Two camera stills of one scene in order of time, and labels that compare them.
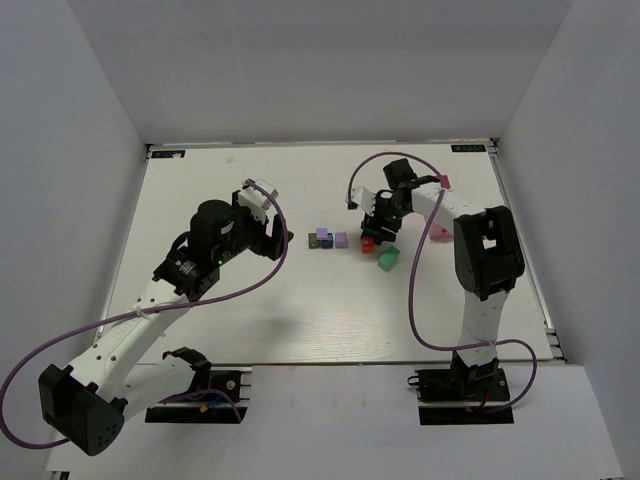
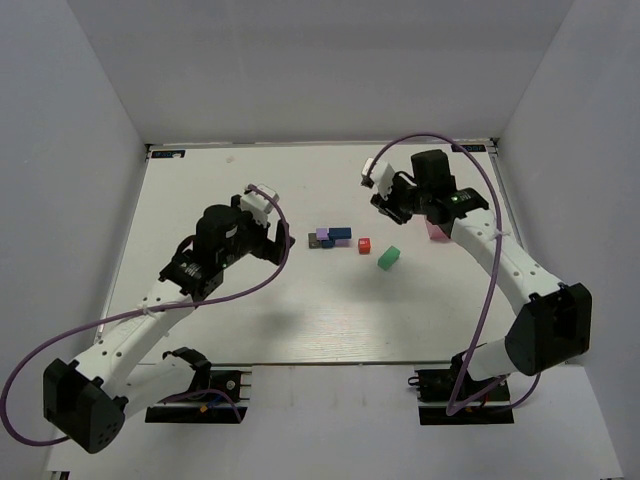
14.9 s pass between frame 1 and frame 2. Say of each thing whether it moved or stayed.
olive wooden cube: stayed
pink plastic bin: stayed
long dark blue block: moved
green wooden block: stayed
